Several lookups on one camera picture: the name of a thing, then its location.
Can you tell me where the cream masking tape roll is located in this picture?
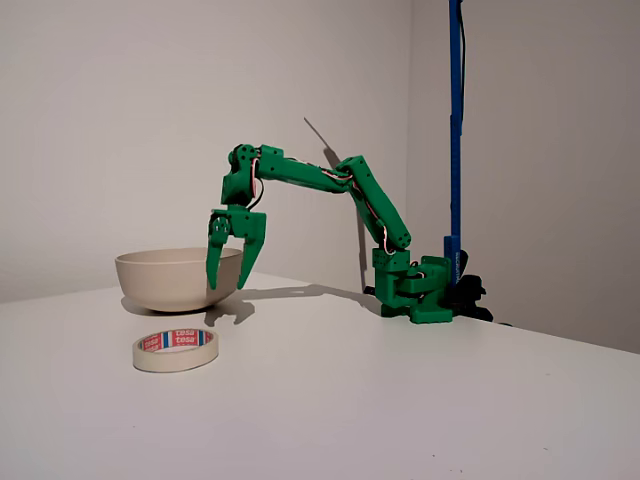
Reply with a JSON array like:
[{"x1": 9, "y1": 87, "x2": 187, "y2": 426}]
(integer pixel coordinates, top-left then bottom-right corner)
[{"x1": 131, "y1": 328, "x2": 220, "y2": 374}]

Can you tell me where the beige bowl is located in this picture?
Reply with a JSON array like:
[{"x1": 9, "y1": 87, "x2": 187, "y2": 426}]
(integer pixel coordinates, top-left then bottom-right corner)
[{"x1": 114, "y1": 246, "x2": 246, "y2": 314}]

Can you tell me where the blue camera pole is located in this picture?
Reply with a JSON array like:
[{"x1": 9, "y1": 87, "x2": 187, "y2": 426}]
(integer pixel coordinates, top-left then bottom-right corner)
[{"x1": 443, "y1": 0, "x2": 467, "y2": 291}]

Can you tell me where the black cable on pole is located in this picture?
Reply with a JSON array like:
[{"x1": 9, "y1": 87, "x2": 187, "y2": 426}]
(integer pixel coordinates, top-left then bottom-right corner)
[{"x1": 458, "y1": 0, "x2": 469, "y2": 124}]

